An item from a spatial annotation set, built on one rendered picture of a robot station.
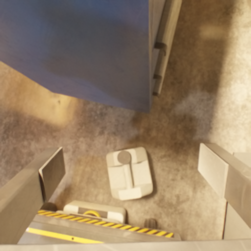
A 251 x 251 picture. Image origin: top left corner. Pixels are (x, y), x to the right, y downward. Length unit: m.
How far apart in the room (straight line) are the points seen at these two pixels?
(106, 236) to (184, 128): 0.58
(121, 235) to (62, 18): 0.57
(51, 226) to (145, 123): 0.58
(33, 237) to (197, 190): 0.69
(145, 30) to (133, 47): 0.05
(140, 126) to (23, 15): 0.69
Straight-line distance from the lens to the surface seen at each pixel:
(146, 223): 0.82
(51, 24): 0.33
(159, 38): 0.37
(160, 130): 0.89
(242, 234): 0.80
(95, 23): 0.28
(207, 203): 0.95
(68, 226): 0.66
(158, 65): 0.50
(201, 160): 0.17
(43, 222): 0.70
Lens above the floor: 0.88
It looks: 78 degrees down
